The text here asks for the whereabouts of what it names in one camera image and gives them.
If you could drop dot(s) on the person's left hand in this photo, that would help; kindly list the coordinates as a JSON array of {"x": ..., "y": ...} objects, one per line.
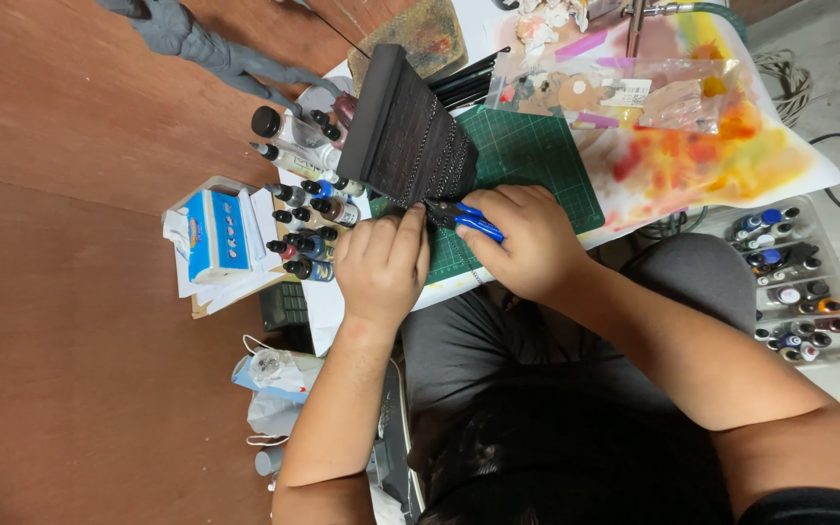
[{"x": 380, "y": 273}]

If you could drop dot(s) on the person's right hand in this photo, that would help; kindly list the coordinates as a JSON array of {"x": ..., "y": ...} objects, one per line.
[{"x": 537, "y": 244}]

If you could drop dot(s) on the green cutting mat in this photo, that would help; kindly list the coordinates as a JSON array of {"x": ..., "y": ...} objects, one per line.
[{"x": 537, "y": 160}]

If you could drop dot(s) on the group of paint dropper bottles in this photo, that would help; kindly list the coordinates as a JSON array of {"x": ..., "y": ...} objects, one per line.
[{"x": 310, "y": 211}]

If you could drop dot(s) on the dark keypad calculator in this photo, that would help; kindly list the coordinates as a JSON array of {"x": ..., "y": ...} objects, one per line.
[{"x": 285, "y": 306}]

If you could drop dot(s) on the person's grey shorts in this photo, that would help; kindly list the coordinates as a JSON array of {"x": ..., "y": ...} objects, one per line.
[{"x": 478, "y": 350}]

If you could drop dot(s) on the black brick model base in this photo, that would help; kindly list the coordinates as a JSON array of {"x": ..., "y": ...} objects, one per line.
[{"x": 405, "y": 124}]

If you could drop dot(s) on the blue tissue box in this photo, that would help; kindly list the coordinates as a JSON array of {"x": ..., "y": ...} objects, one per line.
[{"x": 219, "y": 233}]

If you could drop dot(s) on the clear plastic bag of parts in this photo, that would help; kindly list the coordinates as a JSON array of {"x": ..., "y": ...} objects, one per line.
[{"x": 609, "y": 95}]

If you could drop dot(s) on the black seat edge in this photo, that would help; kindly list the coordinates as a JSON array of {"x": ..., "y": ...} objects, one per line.
[{"x": 394, "y": 452}]

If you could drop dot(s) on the bundle of black paint brushes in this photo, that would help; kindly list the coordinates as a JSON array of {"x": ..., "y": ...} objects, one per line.
[{"x": 464, "y": 80}]

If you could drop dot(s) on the flat cardboard box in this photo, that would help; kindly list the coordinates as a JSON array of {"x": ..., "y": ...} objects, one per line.
[{"x": 201, "y": 299}]

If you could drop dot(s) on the paint-stained white paper sheet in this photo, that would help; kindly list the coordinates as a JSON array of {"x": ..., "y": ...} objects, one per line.
[{"x": 704, "y": 160}]

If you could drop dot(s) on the small grey cup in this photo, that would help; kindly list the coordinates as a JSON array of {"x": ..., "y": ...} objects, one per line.
[{"x": 269, "y": 461}]

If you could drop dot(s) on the crumpled stained tissue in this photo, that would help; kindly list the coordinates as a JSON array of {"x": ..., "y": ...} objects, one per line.
[{"x": 547, "y": 22}]

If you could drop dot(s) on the stained brown sponge pad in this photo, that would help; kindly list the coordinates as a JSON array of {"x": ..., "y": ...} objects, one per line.
[{"x": 413, "y": 36}]

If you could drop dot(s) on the clear tray of paint bottles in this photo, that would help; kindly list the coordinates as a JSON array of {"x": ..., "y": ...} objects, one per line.
[{"x": 792, "y": 292}]

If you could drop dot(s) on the grey figure model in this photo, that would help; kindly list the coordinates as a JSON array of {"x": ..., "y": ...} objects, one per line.
[{"x": 201, "y": 44}]

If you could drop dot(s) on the person's black shirt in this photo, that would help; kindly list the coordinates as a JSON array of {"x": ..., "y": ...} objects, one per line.
[{"x": 814, "y": 509}]

